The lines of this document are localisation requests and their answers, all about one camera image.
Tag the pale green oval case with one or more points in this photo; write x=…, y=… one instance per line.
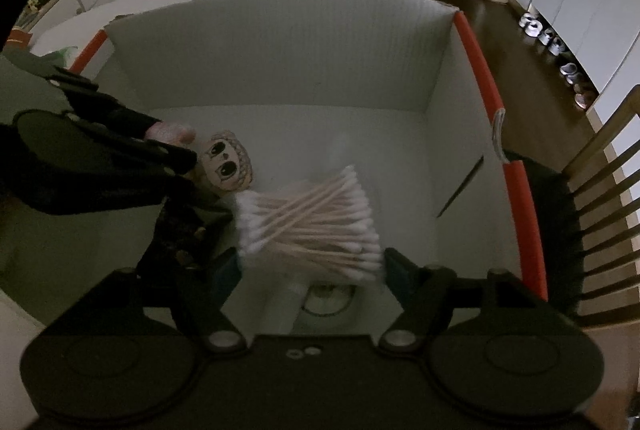
x=327, y=302

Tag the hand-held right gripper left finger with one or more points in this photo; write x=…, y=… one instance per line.
x=227, y=267

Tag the cotton swab pack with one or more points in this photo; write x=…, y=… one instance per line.
x=315, y=225

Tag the white shoes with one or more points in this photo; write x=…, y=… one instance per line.
x=570, y=71
x=530, y=25
x=551, y=43

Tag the brown shoes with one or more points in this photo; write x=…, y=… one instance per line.
x=585, y=97

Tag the black snack packet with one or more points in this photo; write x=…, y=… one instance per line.
x=180, y=230

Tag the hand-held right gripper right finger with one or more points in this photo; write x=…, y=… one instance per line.
x=397, y=272

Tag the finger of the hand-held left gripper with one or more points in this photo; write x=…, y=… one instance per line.
x=110, y=117
x=170, y=160

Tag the red paper bag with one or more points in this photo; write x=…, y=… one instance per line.
x=20, y=39

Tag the red cardboard box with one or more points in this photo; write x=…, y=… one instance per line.
x=310, y=60

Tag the wooden chair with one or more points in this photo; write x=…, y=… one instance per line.
x=600, y=190

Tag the pink cartoon doll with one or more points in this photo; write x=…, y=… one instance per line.
x=227, y=162

